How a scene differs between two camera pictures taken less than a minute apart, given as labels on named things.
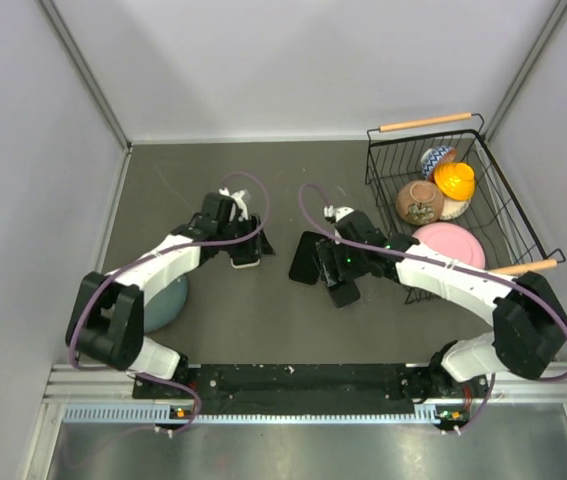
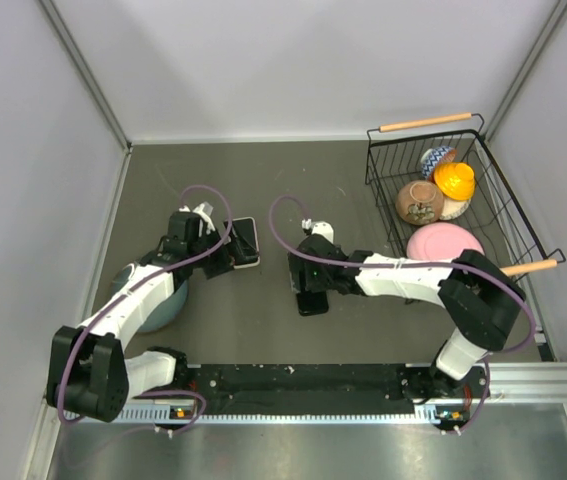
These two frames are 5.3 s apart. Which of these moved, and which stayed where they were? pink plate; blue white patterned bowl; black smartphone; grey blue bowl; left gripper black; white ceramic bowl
Moved: black smartphone; left gripper black
Stayed: grey blue bowl; white ceramic bowl; pink plate; blue white patterned bowl
